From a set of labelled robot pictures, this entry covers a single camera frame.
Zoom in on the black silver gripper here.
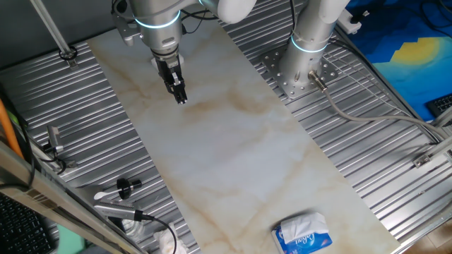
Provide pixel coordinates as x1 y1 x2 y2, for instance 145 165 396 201
151 49 188 104

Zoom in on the aluminium pole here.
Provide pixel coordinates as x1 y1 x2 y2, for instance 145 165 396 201
30 0 77 68

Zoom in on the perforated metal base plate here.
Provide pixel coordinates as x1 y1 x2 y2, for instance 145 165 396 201
261 45 340 101

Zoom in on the metal corner bracket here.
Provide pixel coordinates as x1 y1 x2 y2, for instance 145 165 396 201
412 153 432 169

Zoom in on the black camera cable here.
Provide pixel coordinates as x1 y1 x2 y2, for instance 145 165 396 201
133 210 178 254

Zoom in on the black ring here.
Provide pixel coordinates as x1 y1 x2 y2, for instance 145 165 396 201
58 45 78 61

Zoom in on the thin white cable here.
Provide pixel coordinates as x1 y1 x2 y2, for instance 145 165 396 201
323 52 439 142

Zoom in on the white plastic spoon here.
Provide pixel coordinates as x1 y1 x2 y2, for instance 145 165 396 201
93 186 123 201

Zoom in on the blue tissue pack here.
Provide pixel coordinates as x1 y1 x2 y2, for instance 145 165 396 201
270 211 333 254

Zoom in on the black keyboard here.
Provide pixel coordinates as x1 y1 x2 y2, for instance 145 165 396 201
425 93 452 119
0 193 57 254

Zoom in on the wrist camera on grey bracket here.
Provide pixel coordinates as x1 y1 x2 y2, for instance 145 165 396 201
112 9 138 47

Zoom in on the blue yellow mat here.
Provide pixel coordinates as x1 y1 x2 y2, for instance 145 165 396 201
344 0 452 123

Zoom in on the aluminium profile bar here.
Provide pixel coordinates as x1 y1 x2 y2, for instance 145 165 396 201
420 135 452 164

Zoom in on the crumpled white tissue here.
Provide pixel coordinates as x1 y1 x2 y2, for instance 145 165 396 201
153 222 190 254

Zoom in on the aluminium frame beam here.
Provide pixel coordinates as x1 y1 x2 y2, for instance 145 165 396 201
0 140 149 254

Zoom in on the metal clamp bracket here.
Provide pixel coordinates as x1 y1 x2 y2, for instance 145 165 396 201
47 125 65 155

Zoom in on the silver ribbed camera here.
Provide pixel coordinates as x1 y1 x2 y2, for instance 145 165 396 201
93 200 144 222

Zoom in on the grey cable with metal connector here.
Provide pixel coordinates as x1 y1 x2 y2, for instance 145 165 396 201
307 69 448 142

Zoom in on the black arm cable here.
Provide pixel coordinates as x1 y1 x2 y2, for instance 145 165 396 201
179 7 220 35

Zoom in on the marble pattern slab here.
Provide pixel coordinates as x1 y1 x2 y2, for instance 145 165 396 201
86 16 402 254

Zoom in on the orange tube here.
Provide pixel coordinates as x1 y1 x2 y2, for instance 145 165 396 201
0 98 25 159

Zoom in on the black knob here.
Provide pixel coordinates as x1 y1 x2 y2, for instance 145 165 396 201
116 177 143 200

